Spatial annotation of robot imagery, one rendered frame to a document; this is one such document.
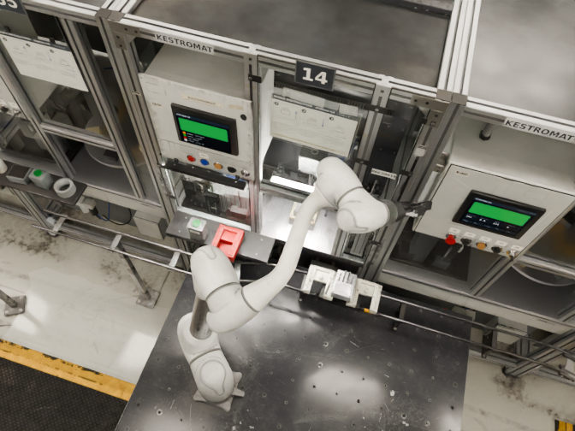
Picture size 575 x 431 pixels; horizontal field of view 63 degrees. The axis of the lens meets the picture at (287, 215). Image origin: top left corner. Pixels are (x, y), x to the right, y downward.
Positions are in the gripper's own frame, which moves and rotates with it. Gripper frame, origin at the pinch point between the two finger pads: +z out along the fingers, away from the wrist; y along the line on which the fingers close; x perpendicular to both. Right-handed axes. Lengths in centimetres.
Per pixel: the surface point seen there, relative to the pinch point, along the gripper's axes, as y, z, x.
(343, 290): 41, 12, 55
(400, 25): 16, -10, -59
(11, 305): 218, -99, 123
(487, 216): -15.6, 16.3, 1.0
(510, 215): -22.4, 18.6, -1.3
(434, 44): 5, -6, -54
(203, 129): 64, -55, -16
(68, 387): 161, -81, 154
